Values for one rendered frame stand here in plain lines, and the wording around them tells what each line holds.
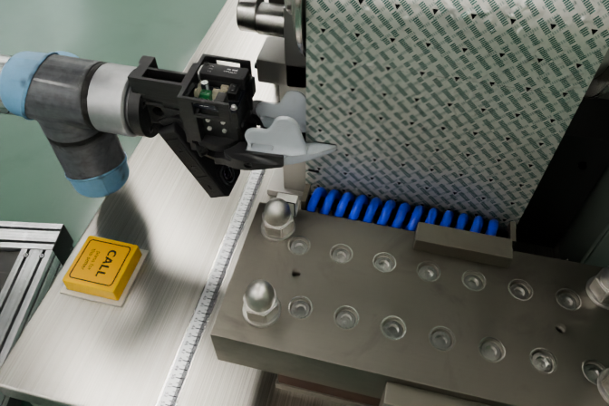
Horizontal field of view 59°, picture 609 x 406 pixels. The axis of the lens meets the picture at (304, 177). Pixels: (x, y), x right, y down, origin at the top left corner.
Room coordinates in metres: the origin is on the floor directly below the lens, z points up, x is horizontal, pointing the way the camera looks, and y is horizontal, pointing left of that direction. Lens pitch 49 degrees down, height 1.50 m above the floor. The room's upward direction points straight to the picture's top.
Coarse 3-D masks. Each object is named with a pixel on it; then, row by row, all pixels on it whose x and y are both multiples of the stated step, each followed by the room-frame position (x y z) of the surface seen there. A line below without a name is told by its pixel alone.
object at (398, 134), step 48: (336, 96) 0.38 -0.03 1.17; (384, 96) 0.37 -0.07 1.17; (432, 96) 0.36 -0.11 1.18; (480, 96) 0.35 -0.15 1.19; (528, 96) 0.35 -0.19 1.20; (336, 144) 0.38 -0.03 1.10; (384, 144) 0.37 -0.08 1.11; (432, 144) 0.36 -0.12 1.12; (480, 144) 0.35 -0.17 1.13; (528, 144) 0.34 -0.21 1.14; (384, 192) 0.37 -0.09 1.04; (432, 192) 0.36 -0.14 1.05; (480, 192) 0.35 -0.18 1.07; (528, 192) 0.34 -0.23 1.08
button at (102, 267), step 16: (96, 240) 0.38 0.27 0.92; (112, 240) 0.39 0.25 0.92; (80, 256) 0.36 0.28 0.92; (96, 256) 0.36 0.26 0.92; (112, 256) 0.36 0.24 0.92; (128, 256) 0.36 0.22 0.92; (80, 272) 0.34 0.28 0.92; (96, 272) 0.34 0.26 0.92; (112, 272) 0.34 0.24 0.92; (128, 272) 0.34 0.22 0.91; (80, 288) 0.32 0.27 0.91; (96, 288) 0.32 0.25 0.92; (112, 288) 0.32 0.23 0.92
